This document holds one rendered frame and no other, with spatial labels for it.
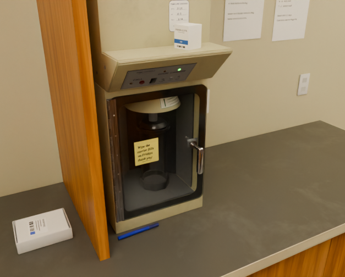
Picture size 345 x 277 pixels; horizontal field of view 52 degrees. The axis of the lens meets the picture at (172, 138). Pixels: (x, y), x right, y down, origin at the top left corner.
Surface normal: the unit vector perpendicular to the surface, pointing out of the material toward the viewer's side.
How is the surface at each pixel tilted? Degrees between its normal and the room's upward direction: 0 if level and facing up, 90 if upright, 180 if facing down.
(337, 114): 90
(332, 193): 0
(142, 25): 90
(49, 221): 0
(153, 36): 90
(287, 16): 90
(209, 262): 0
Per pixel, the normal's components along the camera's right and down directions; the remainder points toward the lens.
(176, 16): 0.47, 0.37
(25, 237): 0.00, -0.91
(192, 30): 0.71, 0.29
